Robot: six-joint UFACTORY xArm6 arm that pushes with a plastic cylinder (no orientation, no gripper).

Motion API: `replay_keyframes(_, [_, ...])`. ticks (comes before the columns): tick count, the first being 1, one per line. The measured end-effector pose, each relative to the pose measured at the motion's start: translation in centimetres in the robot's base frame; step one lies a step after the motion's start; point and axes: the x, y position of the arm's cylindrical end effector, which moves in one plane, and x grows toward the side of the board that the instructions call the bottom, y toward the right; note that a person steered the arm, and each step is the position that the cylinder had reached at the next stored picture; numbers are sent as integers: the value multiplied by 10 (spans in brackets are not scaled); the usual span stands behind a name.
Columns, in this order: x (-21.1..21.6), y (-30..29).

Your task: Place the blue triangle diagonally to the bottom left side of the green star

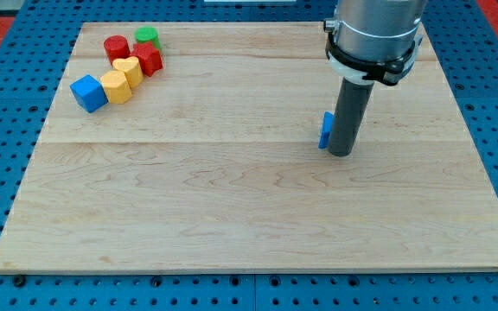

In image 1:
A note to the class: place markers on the red cylinder block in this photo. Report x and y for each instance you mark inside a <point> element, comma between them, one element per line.
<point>116,47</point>

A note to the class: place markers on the blue cube block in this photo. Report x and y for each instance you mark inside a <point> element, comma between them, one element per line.
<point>89,93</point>

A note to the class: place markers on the red star block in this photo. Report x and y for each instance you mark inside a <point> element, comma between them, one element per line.
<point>149,57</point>

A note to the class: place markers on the yellow heart block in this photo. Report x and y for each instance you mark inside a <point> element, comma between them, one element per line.
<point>131,67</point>

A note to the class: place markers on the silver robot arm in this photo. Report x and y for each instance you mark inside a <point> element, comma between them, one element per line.
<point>374,40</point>

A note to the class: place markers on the blue triangle block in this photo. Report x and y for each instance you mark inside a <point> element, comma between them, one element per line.
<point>327,123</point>

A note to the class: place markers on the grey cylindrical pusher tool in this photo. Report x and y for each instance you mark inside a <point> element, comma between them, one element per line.
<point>349,111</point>

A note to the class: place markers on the green cylinder block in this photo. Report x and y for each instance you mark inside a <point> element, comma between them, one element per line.
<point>147,34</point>

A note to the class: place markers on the wooden board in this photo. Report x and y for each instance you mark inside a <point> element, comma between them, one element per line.
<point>213,167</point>

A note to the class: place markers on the yellow pentagon block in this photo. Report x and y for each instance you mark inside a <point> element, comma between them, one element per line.
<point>116,87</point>

